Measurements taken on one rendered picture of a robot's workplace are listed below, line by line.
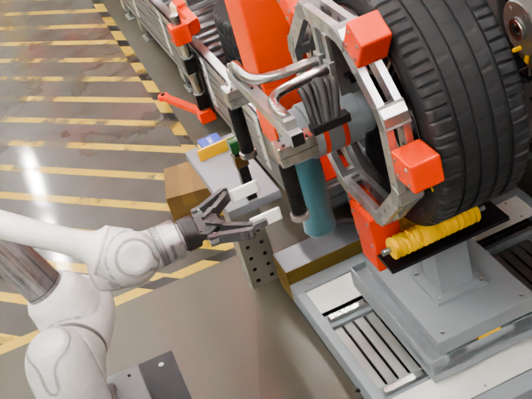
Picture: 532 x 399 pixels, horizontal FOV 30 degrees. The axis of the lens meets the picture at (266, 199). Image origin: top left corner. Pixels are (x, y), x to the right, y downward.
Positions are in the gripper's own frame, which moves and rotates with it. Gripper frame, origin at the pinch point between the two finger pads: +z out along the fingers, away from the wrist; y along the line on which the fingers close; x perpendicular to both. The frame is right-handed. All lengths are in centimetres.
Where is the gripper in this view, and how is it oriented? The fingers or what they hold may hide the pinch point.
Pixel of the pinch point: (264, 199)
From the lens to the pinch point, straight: 220.4
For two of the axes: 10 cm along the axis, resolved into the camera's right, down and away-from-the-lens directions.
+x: -2.4, -8.0, -5.5
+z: 9.0, -4.0, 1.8
